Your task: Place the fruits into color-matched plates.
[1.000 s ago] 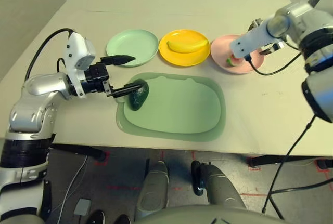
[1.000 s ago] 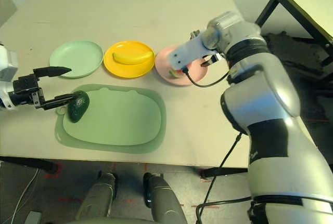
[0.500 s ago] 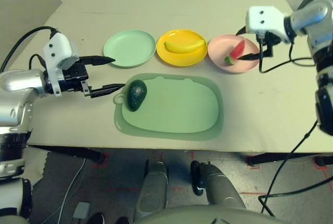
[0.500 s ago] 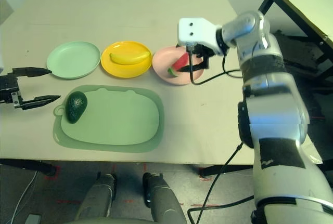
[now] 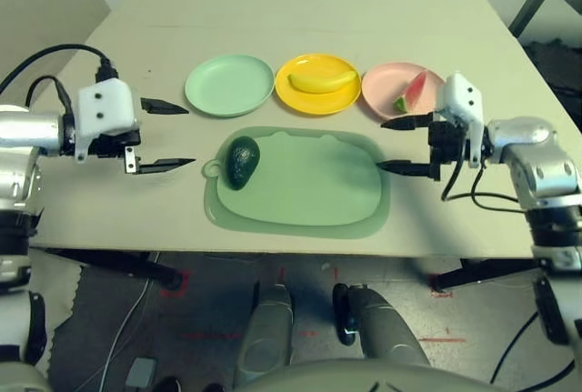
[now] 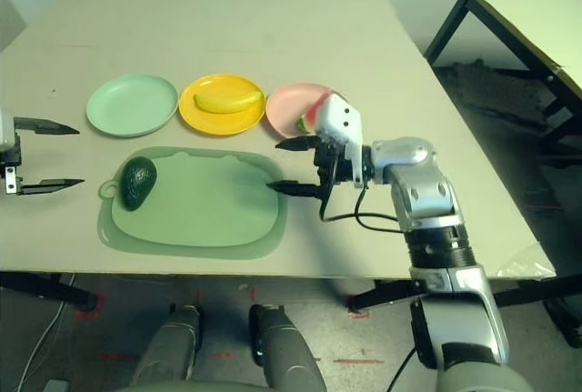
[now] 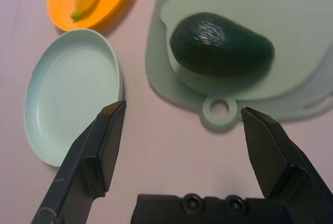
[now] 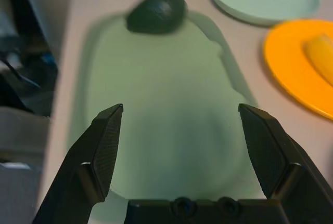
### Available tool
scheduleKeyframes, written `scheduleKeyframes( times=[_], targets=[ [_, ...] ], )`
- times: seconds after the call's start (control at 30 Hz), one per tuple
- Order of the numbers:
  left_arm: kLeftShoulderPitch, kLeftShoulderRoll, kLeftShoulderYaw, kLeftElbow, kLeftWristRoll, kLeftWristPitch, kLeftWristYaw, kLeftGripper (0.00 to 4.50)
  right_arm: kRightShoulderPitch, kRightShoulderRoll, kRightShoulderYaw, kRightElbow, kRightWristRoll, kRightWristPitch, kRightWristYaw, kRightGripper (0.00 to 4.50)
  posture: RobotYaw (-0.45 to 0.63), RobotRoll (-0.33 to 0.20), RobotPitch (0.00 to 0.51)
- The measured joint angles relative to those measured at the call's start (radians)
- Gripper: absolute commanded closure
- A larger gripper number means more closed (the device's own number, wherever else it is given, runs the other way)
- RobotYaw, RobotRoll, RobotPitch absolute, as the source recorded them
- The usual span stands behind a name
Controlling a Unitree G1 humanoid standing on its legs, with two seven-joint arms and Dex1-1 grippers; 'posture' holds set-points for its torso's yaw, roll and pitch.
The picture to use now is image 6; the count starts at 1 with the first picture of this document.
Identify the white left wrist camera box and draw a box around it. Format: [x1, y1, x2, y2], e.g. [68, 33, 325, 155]
[0, 107, 19, 152]

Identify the long black table foot bar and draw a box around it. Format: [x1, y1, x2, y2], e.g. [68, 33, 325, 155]
[493, 271, 582, 348]

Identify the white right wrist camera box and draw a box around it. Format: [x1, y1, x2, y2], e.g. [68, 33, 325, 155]
[316, 94, 367, 189]

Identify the side table with black legs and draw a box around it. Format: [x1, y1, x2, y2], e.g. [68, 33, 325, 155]
[423, 0, 582, 156]

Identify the grey robot torso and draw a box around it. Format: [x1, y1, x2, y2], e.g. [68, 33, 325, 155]
[113, 377, 274, 392]

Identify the grey robot leg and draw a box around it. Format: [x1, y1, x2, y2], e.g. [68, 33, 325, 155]
[249, 304, 326, 392]
[131, 304, 204, 384]

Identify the yellow toy banana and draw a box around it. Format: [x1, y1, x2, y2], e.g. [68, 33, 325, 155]
[193, 90, 266, 115]

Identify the green silicone cutting board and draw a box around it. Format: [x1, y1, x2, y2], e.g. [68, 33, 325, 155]
[96, 144, 288, 260]

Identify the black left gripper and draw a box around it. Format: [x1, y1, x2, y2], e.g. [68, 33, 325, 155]
[0, 116, 86, 196]

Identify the clear plastic bag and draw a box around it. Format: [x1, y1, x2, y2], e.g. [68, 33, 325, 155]
[497, 241, 556, 280]

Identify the grey robot right leg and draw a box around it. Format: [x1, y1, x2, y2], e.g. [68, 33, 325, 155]
[249, 304, 326, 392]

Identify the yellow round plate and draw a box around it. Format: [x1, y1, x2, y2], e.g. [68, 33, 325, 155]
[178, 73, 267, 136]

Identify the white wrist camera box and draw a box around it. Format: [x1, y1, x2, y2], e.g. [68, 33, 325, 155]
[316, 94, 367, 189]
[0, 107, 19, 152]

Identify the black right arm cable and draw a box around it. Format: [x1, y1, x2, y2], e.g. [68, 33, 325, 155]
[317, 155, 417, 392]

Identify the pink round plate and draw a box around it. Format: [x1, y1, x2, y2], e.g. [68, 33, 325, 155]
[265, 82, 346, 141]

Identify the grey robot left leg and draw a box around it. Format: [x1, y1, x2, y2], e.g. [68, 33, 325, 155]
[131, 304, 204, 384]

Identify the white floor cable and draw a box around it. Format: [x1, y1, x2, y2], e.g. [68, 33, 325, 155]
[20, 305, 63, 392]

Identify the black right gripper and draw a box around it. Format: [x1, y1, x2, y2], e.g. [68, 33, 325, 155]
[266, 135, 356, 202]

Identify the red toy watermelon slice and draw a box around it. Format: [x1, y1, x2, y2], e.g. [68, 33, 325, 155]
[296, 94, 337, 135]

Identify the mint green round plate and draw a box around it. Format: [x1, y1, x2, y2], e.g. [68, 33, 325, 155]
[85, 73, 179, 139]

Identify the dark green toy avocado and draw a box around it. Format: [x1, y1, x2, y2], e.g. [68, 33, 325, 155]
[120, 156, 159, 211]

